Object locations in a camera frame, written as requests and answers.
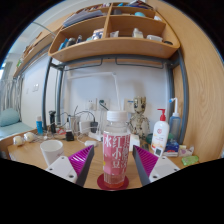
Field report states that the black charger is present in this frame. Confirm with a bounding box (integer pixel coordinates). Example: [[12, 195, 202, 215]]
[[89, 120, 100, 134]]

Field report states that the light wooden wardrobe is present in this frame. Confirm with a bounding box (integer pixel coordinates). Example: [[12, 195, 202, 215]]
[[146, 0, 224, 165]]

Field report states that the white power strip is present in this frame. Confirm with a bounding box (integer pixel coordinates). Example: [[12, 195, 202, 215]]
[[87, 130, 105, 142]]

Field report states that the white pump bottle red pump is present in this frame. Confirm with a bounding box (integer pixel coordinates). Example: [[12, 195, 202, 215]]
[[150, 108, 171, 158]]

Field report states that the white tissue pack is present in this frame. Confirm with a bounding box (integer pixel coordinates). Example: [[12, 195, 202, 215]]
[[129, 133, 141, 153]]

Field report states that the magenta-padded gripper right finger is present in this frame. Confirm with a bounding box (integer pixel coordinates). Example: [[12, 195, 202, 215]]
[[132, 144, 181, 187]]

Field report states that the small black bottle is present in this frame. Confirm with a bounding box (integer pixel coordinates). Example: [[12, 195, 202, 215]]
[[65, 129, 76, 142]]

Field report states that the bed with teal sheet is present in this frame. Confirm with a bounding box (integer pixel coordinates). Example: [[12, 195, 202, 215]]
[[0, 121, 36, 141]]

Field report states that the grey patterned curtain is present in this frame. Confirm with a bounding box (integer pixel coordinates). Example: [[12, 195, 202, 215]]
[[0, 74, 26, 113]]

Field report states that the black electric shaver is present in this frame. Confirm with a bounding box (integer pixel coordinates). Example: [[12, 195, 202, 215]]
[[48, 110, 58, 135]]

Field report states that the white and pink packet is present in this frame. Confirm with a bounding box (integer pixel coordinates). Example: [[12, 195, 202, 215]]
[[178, 143, 196, 158]]

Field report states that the small white oval case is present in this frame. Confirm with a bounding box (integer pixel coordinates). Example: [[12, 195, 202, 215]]
[[83, 139, 99, 148]]

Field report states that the small blue box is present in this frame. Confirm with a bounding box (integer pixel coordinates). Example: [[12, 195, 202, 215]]
[[163, 138, 181, 157]]

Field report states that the clear drink bottle pink label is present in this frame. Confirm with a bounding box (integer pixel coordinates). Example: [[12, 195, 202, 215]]
[[102, 110, 132, 191]]

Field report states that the wooden tree figurine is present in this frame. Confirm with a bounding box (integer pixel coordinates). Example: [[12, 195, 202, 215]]
[[128, 96, 150, 140]]

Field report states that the blue spray bottle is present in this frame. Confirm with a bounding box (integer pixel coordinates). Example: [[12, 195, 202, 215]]
[[168, 97, 183, 145]]

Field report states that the wooden loft bed board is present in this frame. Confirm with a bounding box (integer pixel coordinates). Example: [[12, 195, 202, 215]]
[[13, 22, 66, 80]]

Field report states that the small blue bottle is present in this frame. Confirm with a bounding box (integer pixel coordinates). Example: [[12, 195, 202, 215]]
[[35, 115, 44, 136]]

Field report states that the white charger block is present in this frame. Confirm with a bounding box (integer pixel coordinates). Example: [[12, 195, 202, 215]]
[[79, 120, 92, 135]]

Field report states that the green packet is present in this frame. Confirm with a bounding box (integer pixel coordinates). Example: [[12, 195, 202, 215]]
[[181, 154, 200, 167]]

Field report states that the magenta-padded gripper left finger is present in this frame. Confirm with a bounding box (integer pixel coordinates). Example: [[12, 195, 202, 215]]
[[44, 144, 96, 188]]

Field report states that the white paper cup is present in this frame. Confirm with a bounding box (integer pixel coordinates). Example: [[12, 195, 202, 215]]
[[39, 139, 65, 167]]

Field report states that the flat round red coaster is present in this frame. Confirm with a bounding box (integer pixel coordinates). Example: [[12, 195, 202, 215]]
[[96, 172, 131, 192]]

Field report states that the wooden shelf unit with items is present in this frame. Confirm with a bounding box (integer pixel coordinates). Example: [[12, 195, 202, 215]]
[[48, 1, 181, 64]]

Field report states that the teal pillow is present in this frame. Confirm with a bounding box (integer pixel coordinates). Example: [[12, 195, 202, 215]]
[[0, 107, 21, 128]]

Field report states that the clear glass jar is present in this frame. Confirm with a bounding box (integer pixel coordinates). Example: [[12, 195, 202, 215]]
[[68, 114, 81, 134]]

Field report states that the white desk lamp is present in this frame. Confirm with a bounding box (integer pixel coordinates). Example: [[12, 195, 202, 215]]
[[66, 71, 121, 113]]

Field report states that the grey metal tube frame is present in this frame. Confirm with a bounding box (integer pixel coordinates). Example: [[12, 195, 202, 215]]
[[40, 47, 190, 146]]

